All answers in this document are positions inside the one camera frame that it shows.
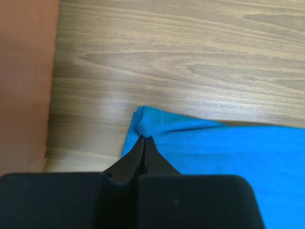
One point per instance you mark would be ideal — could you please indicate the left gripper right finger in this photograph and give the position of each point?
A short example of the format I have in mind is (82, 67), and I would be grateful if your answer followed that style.
(170, 200)

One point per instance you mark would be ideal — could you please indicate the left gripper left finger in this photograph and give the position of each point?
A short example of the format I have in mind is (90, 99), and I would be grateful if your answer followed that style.
(73, 200)

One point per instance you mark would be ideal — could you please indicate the blue t shirt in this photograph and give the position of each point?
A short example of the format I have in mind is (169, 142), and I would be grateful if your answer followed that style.
(271, 158)

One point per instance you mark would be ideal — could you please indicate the orange plastic laundry basket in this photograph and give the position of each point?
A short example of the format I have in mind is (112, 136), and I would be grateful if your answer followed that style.
(28, 30)

